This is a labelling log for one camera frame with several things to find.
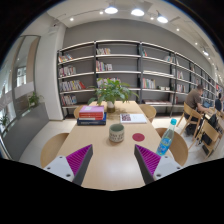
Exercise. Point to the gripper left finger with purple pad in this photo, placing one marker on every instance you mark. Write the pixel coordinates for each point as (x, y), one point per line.
(72, 167)

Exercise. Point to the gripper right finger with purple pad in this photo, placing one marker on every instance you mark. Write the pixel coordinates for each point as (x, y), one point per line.
(152, 166)

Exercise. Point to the clear plastic water bottle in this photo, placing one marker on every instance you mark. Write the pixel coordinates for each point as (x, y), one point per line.
(167, 138)

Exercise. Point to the wooden chair front left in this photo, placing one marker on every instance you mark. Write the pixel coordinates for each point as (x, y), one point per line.
(51, 148)

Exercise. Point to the wooden chair front right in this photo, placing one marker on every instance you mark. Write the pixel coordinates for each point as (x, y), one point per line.
(178, 149)

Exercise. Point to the dark red round coaster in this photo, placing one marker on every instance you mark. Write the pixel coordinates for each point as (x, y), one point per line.
(138, 137)

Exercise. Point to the green ceramic mug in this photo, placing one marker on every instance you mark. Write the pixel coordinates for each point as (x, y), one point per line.
(116, 133)

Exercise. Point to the white booklet with QR code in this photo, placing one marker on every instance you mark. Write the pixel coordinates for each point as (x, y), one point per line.
(132, 119)

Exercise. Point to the stack of books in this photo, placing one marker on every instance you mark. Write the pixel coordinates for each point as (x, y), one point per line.
(91, 115)

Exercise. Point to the wooden chair far left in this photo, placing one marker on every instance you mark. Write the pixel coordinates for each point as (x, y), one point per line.
(77, 110)

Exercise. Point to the wooden chair far right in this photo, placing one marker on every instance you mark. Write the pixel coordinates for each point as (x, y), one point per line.
(149, 111)

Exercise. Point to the wooden chair with bag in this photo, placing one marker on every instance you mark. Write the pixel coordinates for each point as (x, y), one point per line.
(208, 136)

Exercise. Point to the wooden chair under man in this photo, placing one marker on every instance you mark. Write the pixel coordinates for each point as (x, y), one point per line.
(191, 116)

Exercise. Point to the small plant by window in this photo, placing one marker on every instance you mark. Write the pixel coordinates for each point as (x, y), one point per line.
(34, 99)

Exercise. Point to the seated man in brown shirt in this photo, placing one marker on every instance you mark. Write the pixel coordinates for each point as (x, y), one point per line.
(193, 100)

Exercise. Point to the potted green plant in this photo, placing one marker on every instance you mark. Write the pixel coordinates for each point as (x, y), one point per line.
(110, 90)

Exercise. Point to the large grey bookshelf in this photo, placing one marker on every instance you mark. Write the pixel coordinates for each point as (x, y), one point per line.
(157, 75)

